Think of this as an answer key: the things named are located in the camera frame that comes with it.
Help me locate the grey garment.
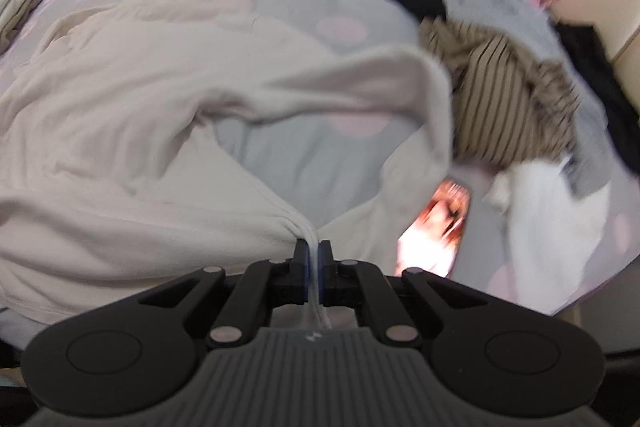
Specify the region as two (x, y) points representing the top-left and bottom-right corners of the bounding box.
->
(442, 0), (632, 198)

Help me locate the white textured cloth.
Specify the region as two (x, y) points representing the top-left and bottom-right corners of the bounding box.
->
(486, 154), (615, 309)

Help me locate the white sweater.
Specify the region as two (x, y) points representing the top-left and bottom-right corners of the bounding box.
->
(0, 0), (456, 333)

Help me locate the brown striped garment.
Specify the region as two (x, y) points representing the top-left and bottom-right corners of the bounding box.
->
(417, 17), (583, 168)

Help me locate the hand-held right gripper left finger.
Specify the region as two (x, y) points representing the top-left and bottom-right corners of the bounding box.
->
(137, 239), (311, 349)

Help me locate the large black garment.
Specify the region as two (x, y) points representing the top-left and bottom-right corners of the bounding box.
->
(554, 21), (640, 180)

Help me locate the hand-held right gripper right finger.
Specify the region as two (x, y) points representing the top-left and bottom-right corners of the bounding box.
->
(320, 239), (488, 349)

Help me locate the tablet with lit screen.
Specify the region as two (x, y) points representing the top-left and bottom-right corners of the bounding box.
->
(397, 179), (473, 279)

